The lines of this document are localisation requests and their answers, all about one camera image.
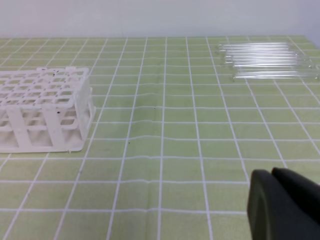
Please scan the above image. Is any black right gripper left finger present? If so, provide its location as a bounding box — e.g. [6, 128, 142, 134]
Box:
[247, 169, 320, 240]

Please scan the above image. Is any glass test tube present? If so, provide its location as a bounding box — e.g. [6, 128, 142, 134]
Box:
[224, 62, 315, 69]
[224, 55, 310, 62]
[229, 70, 320, 82]
[218, 42, 290, 49]
[220, 49, 300, 55]

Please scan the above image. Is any glass test tube front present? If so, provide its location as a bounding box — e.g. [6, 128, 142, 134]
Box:
[229, 70, 320, 82]

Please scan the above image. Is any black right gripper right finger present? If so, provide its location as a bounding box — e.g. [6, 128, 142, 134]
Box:
[271, 167, 320, 224]

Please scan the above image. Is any white plastic test tube rack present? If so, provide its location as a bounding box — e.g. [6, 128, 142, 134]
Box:
[0, 66, 96, 154]

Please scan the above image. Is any glass test tube back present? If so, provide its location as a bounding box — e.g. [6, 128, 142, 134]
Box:
[218, 42, 290, 49]

